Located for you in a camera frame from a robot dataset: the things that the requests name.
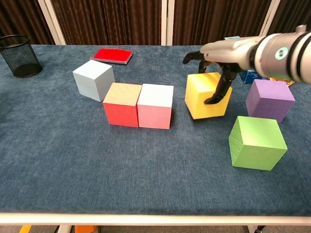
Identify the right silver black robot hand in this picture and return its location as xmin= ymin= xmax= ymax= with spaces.
xmin=182 ymin=36 xmax=258 ymax=105

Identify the yellow cube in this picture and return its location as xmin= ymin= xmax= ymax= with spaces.
xmin=184 ymin=72 xmax=233 ymax=120

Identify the red-orange cube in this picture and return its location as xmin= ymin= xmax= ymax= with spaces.
xmin=103 ymin=82 xmax=143 ymax=128

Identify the light blue cube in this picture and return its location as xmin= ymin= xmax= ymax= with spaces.
xmin=72 ymin=60 xmax=116 ymax=102

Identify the purple cube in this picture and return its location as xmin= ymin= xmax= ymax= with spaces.
xmin=245 ymin=79 xmax=296 ymax=124

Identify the pink cube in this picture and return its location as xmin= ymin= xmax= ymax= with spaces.
xmin=137 ymin=83 xmax=174 ymax=130

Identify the green cube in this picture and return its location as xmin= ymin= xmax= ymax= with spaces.
xmin=228 ymin=116 xmax=288 ymax=171

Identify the blue cookie box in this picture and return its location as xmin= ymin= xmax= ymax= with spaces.
xmin=225 ymin=35 xmax=264 ymax=84

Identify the gold foil snack pack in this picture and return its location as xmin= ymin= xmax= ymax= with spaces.
xmin=268 ymin=77 xmax=296 ymax=87

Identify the red ink pad case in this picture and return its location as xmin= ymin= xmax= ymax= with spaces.
xmin=89 ymin=48 xmax=134 ymax=66

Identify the blue table cloth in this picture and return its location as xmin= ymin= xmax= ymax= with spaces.
xmin=0 ymin=44 xmax=311 ymax=216

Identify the black mesh pen cup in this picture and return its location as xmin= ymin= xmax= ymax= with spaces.
xmin=0 ymin=35 xmax=43 ymax=79

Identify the orange floor object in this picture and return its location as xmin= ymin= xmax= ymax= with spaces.
xmin=74 ymin=225 xmax=97 ymax=233

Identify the white table frame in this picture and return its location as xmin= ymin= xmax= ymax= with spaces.
xmin=0 ymin=213 xmax=311 ymax=233

